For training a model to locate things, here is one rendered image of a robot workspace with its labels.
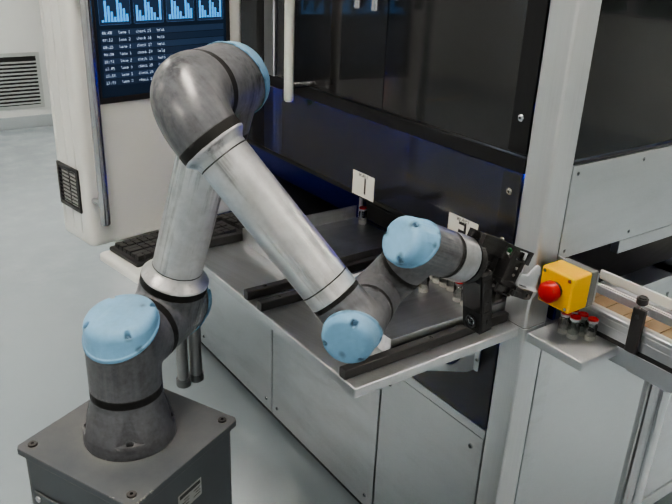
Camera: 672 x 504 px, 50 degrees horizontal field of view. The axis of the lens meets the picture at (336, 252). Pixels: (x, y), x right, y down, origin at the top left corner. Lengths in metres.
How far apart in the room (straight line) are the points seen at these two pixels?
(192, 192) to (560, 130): 0.64
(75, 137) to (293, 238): 1.04
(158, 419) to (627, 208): 1.00
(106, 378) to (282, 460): 1.35
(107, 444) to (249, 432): 1.38
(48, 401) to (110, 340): 1.71
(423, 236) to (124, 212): 1.13
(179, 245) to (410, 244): 0.39
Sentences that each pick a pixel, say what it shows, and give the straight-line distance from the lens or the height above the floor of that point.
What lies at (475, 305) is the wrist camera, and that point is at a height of 1.03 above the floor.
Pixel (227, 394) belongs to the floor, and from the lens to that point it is 2.77.
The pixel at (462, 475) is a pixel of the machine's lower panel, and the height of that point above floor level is 0.45.
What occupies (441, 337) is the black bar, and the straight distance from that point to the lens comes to 1.36.
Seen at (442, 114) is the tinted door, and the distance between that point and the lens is 1.54.
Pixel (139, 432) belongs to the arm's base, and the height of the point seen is 0.84.
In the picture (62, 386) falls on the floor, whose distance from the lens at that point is 2.92.
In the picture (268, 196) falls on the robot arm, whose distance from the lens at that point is 0.96.
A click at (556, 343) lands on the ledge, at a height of 0.88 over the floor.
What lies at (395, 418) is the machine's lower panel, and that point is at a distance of 1.90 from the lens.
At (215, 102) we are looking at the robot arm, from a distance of 0.98.
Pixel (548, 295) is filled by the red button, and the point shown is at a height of 1.00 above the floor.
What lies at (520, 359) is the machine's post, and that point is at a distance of 1.50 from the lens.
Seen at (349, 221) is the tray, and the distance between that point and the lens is 1.92.
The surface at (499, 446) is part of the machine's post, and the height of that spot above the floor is 0.59.
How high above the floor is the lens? 1.57
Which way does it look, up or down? 24 degrees down
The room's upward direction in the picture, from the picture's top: 2 degrees clockwise
